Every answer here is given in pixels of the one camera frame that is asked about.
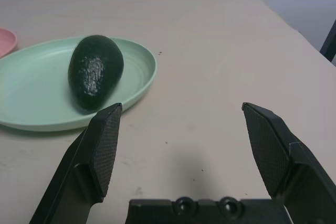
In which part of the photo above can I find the pink plastic plate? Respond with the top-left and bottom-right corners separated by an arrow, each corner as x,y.
0,28 -> 18,59

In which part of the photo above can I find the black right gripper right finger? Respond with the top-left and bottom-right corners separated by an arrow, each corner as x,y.
241,101 -> 336,224

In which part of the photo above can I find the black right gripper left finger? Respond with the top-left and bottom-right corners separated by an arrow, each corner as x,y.
28,102 -> 123,224

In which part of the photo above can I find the dark green toy avocado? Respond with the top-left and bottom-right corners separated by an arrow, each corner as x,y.
68,34 -> 124,111

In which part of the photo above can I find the dark metal post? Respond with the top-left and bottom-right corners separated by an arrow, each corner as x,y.
319,18 -> 336,67

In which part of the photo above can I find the mint green plastic plate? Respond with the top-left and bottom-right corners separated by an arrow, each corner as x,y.
0,37 -> 158,132

